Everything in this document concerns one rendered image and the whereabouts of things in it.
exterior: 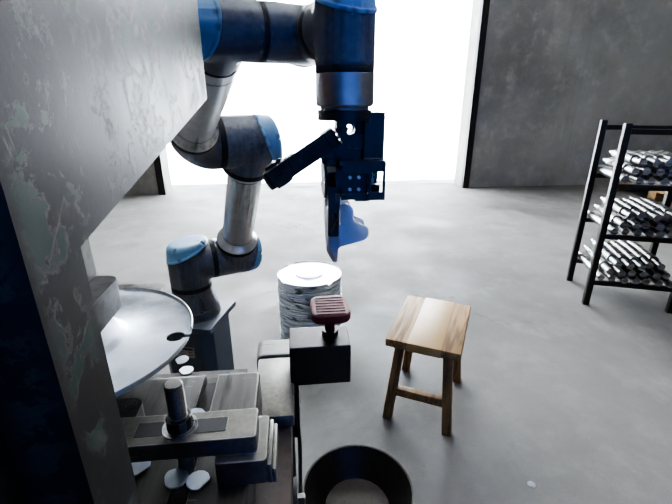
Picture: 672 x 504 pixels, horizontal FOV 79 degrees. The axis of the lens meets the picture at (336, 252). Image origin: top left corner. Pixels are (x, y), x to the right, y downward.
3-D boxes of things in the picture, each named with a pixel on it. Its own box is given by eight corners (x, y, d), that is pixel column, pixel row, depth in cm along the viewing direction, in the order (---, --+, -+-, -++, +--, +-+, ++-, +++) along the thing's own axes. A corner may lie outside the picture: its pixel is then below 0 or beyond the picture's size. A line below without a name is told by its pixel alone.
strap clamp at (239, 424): (122, 448, 44) (103, 369, 41) (278, 435, 46) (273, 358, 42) (98, 498, 39) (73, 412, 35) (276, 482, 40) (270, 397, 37)
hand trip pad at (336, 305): (310, 335, 69) (309, 295, 66) (345, 333, 70) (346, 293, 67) (312, 360, 63) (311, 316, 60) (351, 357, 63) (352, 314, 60)
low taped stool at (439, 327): (403, 364, 174) (408, 294, 162) (461, 378, 166) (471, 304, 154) (380, 420, 144) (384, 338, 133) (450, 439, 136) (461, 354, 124)
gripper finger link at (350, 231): (369, 267, 58) (371, 204, 55) (328, 269, 58) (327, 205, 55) (365, 259, 61) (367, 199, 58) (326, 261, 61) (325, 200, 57)
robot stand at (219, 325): (199, 405, 151) (182, 295, 135) (246, 411, 148) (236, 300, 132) (171, 444, 134) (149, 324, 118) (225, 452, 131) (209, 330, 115)
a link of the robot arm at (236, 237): (204, 255, 129) (209, 102, 89) (250, 247, 136) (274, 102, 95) (213, 286, 123) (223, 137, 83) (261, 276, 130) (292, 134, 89)
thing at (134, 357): (-196, 448, 35) (-200, 441, 35) (15, 296, 62) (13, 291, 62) (155, 421, 38) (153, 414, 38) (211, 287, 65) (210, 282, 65)
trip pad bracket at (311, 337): (292, 416, 74) (287, 322, 67) (345, 412, 75) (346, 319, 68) (292, 442, 68) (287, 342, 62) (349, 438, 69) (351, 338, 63)
